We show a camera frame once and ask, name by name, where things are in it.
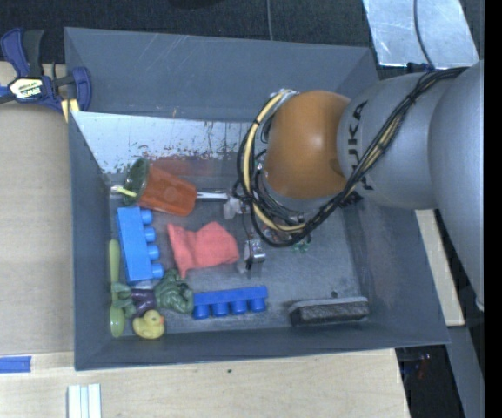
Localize large blue building block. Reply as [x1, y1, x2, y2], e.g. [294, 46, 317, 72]
[116, 206, 165, 284]

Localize dark grey board eraser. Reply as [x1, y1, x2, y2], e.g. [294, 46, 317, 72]
[288, 295, 371, 327]

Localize grey metal bin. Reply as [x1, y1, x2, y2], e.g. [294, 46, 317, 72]
[62, 26, 452, 372]

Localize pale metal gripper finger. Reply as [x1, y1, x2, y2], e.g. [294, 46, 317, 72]
[236, 238, 267, 279]
[223, 195, 245, 220]

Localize red-orange cloth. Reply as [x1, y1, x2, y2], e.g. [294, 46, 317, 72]
[166, 221, 241, 280]

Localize green plastic spoon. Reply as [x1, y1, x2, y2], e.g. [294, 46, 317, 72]
[108, 238, 127, 339]

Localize pale wood board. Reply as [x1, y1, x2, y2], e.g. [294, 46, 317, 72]
[0, 102, 77, 357]

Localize orange plastic cup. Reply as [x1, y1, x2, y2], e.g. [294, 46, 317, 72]
[122, 156, 198, 218]

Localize narrow blue building block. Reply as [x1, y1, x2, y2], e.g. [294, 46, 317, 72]
[191, 285, 270, 320]

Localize green toy figure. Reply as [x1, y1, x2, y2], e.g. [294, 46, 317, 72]
[110, 268, 195, 320]

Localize yellow rubber duck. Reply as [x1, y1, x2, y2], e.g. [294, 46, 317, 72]
[131, 309, 166, 340]

